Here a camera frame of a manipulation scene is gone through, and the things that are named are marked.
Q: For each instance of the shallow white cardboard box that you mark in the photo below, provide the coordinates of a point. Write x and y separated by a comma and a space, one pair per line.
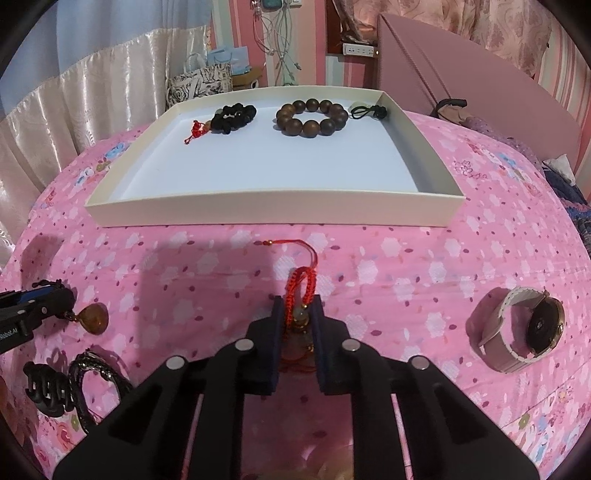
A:
277, 166

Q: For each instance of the light blue curtain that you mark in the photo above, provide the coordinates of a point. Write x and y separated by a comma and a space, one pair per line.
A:
115, 27

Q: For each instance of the white satin curtain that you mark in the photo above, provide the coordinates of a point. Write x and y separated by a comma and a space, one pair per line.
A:
92, 101

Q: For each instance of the light blue paper bag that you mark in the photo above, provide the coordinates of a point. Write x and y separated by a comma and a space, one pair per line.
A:
228, 57

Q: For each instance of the black hair claw clip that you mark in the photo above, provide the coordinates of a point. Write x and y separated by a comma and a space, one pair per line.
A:
46, 390

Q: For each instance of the dark blue patterned blanket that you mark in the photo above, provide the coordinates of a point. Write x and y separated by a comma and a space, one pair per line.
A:
575, 203

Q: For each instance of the brown stone pendant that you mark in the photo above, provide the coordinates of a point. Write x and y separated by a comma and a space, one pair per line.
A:
94, 319

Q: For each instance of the pink padded headboard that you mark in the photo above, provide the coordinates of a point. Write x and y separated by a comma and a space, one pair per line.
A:
485, 78

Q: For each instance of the wall outlet with chargers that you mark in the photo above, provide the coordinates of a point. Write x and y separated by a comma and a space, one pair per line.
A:
279, 4

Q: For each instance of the pink patterned curtain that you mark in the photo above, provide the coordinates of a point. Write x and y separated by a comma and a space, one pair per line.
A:
485, 27

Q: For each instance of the white power strip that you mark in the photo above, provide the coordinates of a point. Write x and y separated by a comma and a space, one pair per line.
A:
358, 49

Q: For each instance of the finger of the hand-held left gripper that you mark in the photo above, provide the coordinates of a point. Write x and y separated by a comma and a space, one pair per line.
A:
46, 302

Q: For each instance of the purple dotted pillow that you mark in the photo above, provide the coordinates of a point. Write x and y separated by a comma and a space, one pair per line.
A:
503, 138

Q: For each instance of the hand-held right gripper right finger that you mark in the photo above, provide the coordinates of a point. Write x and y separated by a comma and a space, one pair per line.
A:
330, 360

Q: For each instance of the watch with pale pink band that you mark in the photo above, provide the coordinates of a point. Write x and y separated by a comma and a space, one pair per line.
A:
503, 360

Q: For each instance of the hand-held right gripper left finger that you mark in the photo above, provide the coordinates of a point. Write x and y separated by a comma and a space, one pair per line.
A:
261, 360

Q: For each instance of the floral tote bag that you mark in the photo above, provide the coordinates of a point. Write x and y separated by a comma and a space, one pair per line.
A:
198, 83

